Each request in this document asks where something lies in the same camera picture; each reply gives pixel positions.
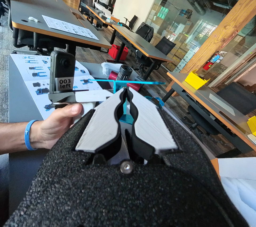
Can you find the white crumpled wrapping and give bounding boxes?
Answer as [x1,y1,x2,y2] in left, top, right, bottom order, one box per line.
[101,62,123,77]

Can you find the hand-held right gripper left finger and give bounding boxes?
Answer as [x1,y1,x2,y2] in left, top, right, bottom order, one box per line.
[75,88,127,160]

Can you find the orange cardboard box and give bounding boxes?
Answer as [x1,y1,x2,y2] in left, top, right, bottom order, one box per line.
[211,157,256,227]

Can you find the white instruction booklet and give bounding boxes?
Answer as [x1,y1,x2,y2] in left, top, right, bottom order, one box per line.
[10,53,105,120]

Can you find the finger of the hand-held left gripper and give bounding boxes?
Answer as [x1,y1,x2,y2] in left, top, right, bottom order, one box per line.
[75,90,113,103]

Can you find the wooden pillar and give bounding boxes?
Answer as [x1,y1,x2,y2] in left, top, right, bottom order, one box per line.
[166,0,256,92]

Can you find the grey desk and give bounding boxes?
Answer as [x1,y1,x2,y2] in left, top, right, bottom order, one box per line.
[8,53,216,216]

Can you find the person's left hand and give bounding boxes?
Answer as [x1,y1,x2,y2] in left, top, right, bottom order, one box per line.
[30,103,83,150]

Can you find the red bag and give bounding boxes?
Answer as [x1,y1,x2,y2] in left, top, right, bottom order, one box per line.
[108,44,128,61]

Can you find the blue wristband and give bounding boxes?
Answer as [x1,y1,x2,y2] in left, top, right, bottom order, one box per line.
[24,120,39,151]

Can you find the white flat strip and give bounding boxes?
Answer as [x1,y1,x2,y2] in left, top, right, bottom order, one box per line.
[209,93,236,116]

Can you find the blue metal bracket assembly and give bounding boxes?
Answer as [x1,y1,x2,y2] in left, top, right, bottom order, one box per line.
[88,79,166,125]

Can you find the yellow bin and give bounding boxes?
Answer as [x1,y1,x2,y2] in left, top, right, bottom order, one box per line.
[184,70,211,90]
[247,116,256,142]

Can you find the black striped jacket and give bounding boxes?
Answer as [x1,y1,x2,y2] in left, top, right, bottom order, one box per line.
[135,22,154,43]

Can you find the red fire extinguisher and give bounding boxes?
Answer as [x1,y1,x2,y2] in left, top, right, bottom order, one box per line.
[203,51,221,71]

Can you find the black ribbed cylinder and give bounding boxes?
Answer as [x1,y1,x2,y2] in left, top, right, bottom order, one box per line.
[116,64,133,81]

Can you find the white printed paper sheet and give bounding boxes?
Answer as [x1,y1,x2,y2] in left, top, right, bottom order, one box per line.
[42,14,100,41]

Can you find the black office chair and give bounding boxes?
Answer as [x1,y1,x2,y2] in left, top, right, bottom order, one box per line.
[12,27,67,56]
[181,104,221,136]
[78,0,94,17]
[124,15,138,31]
[155,36,176,56]

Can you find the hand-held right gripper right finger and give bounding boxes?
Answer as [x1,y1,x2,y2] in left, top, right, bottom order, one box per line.
[127,88,179,161]

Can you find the red metal cylinder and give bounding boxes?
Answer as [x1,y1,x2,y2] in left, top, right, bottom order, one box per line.
[108,71,141,92]

